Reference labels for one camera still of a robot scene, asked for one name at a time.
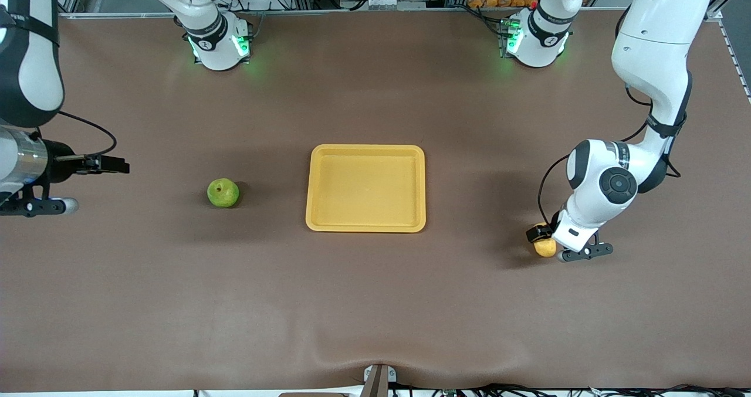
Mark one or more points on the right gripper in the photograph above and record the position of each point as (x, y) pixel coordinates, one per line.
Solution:
(57, 155)

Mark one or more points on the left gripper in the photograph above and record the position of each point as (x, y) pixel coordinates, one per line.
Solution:
(539, 232)

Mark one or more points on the yellow potato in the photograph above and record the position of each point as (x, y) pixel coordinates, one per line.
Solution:
(547, 249)

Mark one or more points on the green apple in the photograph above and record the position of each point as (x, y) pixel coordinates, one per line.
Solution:
(223, 193)

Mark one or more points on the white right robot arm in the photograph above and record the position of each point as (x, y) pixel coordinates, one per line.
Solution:
(35, 63)

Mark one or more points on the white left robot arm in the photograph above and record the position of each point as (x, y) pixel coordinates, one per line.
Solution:
(657, 45)

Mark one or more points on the yellow plastic tray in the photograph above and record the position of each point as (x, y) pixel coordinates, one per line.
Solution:
(365, 189)

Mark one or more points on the metal table edge bracket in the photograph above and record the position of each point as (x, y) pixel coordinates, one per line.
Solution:
(379, 380)

